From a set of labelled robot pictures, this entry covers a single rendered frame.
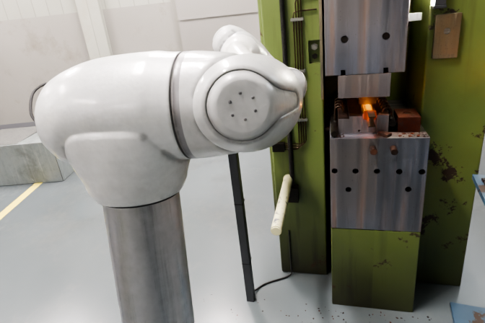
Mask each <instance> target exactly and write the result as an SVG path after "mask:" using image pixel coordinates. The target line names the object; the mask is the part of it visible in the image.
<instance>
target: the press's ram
mask: <svg viewBox="0 0 485 323"><path fill-rule="evenodd" d="M409 4H410V0H324V32H325V76H340V75H341V70H345V75H356V74H382V73H383V68H385V69H386V71H387V72H388V73H395V72H404V71H405V69H406V47H407V36H408V22H410V21H418V20H421V18H422V12H414V13H409Z"/></svg>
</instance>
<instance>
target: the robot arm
mask: <svg viewBox="0 0 485 323"><path fill-rule="evenodd" d="M212 46H213V49H214V51H205V50H192V51H181V52H170V51H162V50H155V51H147V52H138V53H127V54H120V55H115V56H107V57H103V58H96V59H93V60H91V61H86V62H84V63H81V64H78V65H76V66H73V67H71V68H69V69H67V70H65V71H63V72H62V73H60V74H59V75H57V76H55V77H54V78H52V79H51V80H50V81H49V82H48V83H47V84H46V85H45V86H44V87H43V89H42V90H41V92H40V94H39V96H38V99H37V101H36V104H35V126H36V130H37V132H38V136H39V138H40V140H41V142H42V143H43V145H44V146H45V147H46V148H47V150H49V151H50V152H51V153H52V154H53V155H54V156H55V157H57V158H58V159H60V160H61V161H63V162H66V163H68V164H70V165H71V166H72V168H73V169H74V171H75V172H76V174H77V175H78V177H79V178H80V180H81V181H82V183H83V184H84V186H85V188H86V190H87V192H88V193H89V195H90V196H91V197H92V198H93V199H94V200H95V201H96V202H97V203H98V204H100V205H102V209H103V213H104V218H105V227H106V231H107V236H108V244H109V250H110V258H111V262H112V267H113V276H114V281H115V289H116V293H117V299H118V306H119V311H120V316H121V323H195V320H194V313H193V302H192V295H191V283H190V276H189V270H188V258H187V252H186V245H185V233H184V226H183V214H182V208H181V201H180V190H181V189H182V187H183V185H184V183H185V180H186V178H187V176H188V167H189V164H190V160H191V159H201V158H208V157H214V156H224V155H228V154H236V153H240V152H243V153H246V152H255V151H261V150H264V149H267V148H269V147H271V146H273V145H275V144H276V143H278V142H280V141H281V140H282V139H283V138H285V137H286V136H287V135H288V134H289V133H290V131H291V130H292V129H293V127H294V126H295V125H296V123H297V121H298V119H299V117H300V114H301V111H302V104H303V98H304V96H305V93H306V91H307V80H306V78H305V75H304V74H303V73H302V72H301V71H299V70H297V69H295V68H291V67H287V66H286V65H284V64H283V63H282V62H280V61H278V60H276V59H275V58H274V57H273V56H272V55H271V54H270V53H269V52H268V51H267V50H266V48H265V47H264V46H263V44H262V43H261V42H259V41H258V40H257V39H256V38H255V37H254V36H252V35H251V34H250V33H249V32H246V31H245V30H244V29H242V28H240V27H237V26H234V25H227V26H223V27H222V28H220V29H219V30H218V31H217V32H216V34H215V35H214V38H213V43H212Z"/></svg>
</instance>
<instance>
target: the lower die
mask: <svg viewBox="0 0 485 323"><path fill-rule="evenodd" d="M342 100H343V106H344V113H342V110H341V108H340V107H338V108H337V116H338V133H378V132H380V131H382V130H383V131H386V132H388V123H389V114H388V111H387V110H386V109H385V110H384V112H382V111H383V109H381V106H382V105H383V103H382V104H381V106H380V103H378V101H379V100H377V104H376V105H372V109H373V110H376V120H374V123H375V127H373V128H368V124H367V120H364V108H363V105H358V101H357V98H342ZM384 107H385V106H383V108H384ZM358 130H360V132H358Z"/></svg>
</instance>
